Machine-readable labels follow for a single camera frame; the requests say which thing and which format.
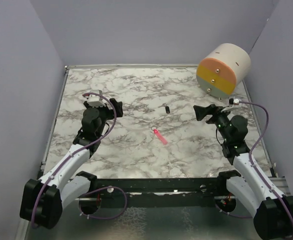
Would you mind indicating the cylindrical pastel drawer box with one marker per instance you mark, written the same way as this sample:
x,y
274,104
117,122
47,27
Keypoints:
x,y
219,73

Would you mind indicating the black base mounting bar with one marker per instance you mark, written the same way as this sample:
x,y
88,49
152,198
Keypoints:
x,y
156,193

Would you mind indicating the black head silver key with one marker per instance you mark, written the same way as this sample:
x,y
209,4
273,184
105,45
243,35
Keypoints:
x,y
166,107

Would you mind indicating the aluminium table frame rail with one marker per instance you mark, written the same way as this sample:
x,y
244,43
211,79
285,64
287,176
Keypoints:
x,y
24,224

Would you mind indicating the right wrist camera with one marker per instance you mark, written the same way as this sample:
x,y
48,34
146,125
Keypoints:
x,y
233,104

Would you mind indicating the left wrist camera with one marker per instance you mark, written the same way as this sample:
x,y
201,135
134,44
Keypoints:
x,y
95,98

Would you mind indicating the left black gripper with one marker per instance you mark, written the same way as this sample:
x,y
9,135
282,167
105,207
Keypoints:
x,y
110,112

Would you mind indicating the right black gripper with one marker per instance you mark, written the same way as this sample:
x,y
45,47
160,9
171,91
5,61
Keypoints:
x,y
201,112

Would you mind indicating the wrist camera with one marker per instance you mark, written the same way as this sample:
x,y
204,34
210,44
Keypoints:
x,y
95,98
233,104

